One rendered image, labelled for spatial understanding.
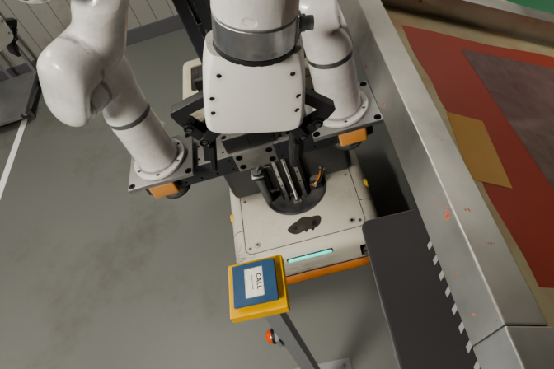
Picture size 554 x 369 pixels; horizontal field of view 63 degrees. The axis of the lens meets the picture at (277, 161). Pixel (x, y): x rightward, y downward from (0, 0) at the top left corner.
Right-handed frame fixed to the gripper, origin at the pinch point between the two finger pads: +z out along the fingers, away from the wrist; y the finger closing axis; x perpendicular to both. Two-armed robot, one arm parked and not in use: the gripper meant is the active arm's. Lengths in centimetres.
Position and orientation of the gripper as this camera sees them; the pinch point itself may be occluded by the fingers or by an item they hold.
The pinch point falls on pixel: (253, 154)
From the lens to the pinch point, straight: 52.4
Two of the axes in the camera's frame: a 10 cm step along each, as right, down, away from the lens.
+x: 1.1, 7.4, -6.7
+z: -0.4, 6.7, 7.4
